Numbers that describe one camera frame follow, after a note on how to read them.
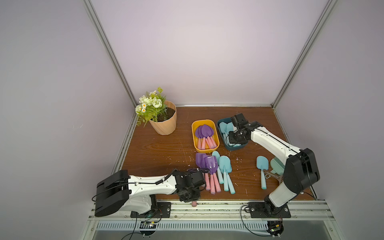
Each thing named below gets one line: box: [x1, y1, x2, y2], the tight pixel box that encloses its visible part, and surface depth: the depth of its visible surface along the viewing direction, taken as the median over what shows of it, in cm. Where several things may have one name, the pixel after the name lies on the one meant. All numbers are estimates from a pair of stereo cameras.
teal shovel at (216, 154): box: [212, 151, 224, 184], surface depth 87 cm
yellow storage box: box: [191, 119, 220, 153], surface depth 102 cm
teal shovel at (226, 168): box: [222, 155, 236, 195], surface depth 87 cm
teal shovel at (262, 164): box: [256, 155, 269, 190], surface depth 87 cm
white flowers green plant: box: [135, 86, 168, 128], surface depth 82 cm
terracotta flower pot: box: [149, 100, 177, 136], surface depth 94 cm
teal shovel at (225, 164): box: [219, 155, 232, 192], surface depth 88 cm
